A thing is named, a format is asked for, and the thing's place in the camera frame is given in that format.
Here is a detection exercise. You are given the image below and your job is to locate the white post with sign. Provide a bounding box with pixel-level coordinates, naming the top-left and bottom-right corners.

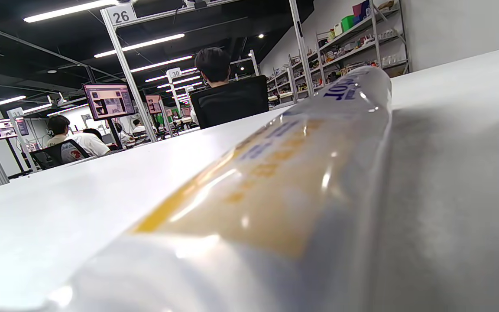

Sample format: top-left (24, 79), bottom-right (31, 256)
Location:
top-left (100, 3), bottom-right (160, 131)

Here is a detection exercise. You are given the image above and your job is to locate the wide monitor purple frame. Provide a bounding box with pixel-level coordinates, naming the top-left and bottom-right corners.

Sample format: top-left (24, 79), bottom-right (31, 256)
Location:
top-left (0, 117), bottom-right (30, 142)

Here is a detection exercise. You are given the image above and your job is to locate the plain white post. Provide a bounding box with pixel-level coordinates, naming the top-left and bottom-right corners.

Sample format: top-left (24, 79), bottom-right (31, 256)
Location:
top-left (288, 0), bottom-right (316, 97)

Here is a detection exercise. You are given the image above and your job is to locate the black high back chair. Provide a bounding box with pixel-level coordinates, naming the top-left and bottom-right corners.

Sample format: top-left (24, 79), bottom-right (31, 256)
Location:
top-left (189, 75), bottom-right (270, 130)

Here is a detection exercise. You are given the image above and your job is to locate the grey metal storage shelving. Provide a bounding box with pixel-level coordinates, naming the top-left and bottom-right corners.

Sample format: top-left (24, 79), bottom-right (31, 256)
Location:
top-left (266, 0), bottom-right (411, 104)

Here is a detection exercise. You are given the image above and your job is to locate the ceiling light strip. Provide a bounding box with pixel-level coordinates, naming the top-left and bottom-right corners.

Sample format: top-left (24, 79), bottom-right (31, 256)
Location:
top-left (94, 33), bottom-right (186, 59)
top-left (130, 55), bottom-right (194, 73)
top-left (23, 0), bottom-right (121, 23)

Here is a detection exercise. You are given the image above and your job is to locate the small pink monitor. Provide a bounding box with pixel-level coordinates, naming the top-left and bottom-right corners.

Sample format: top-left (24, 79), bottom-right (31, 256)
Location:
top-left (145, 94), bottom-right (164, 115)

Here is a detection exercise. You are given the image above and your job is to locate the large monitor on stand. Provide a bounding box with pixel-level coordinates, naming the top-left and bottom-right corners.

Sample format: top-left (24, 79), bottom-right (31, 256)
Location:
top-left (82, 82), bottom-right (137, 150)

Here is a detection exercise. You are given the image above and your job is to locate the black chair with print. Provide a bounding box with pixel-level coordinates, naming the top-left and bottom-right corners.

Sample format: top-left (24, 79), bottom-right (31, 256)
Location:
top-left (29, 139), bottom-right (91, 171)

